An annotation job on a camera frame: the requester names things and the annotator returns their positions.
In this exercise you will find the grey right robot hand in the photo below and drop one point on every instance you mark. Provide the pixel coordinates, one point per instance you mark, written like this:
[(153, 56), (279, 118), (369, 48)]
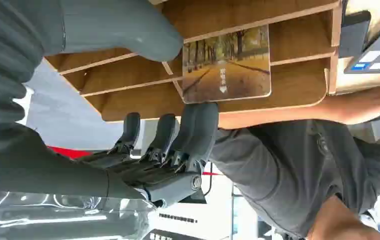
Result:
[(37, 169)]

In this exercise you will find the red strip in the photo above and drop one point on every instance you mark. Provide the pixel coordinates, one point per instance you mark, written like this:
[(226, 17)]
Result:
[(72, 152)]

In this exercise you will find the clear plastic cover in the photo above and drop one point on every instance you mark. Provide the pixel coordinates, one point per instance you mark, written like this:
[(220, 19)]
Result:
[(60, 218)]

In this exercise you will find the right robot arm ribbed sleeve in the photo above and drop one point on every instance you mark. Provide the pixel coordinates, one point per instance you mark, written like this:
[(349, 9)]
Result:
[(0, 66)]

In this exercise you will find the wooden card box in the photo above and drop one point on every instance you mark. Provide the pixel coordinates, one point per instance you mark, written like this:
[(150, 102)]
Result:
[(136, 71)]

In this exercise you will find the person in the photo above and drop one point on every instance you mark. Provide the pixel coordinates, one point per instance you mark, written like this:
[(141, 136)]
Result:
[(292, 172)]

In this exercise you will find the black card reader device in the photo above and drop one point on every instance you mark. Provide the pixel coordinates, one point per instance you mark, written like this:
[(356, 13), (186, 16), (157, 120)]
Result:
[(354, 33)]

